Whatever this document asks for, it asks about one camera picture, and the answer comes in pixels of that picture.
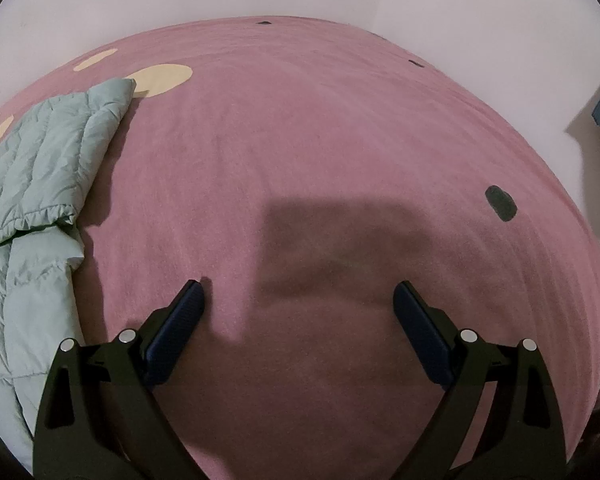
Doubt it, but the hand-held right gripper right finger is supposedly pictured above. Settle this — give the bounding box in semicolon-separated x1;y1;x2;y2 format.
392;281;568;480

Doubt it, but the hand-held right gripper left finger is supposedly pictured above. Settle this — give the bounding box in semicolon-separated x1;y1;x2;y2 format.
32;279;216;480

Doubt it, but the light green puffer jacket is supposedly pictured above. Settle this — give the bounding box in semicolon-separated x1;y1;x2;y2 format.
0;77;136;461

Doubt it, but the pink dotted bed sheet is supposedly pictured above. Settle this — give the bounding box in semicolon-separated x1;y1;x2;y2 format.
0;15;600;480

